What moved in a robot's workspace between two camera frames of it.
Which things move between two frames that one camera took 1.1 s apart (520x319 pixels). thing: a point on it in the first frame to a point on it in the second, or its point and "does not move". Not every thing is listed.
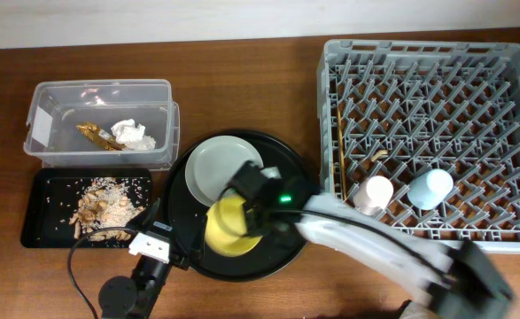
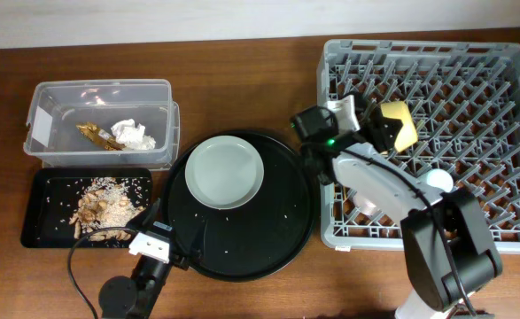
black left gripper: [181, 260] does not move
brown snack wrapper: [101, 136] does not move
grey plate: [213, 164] does not move
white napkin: [131, 136] does not move
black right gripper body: [253, 215] to [375, 136]
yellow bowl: [226, 229] to [407, 135]
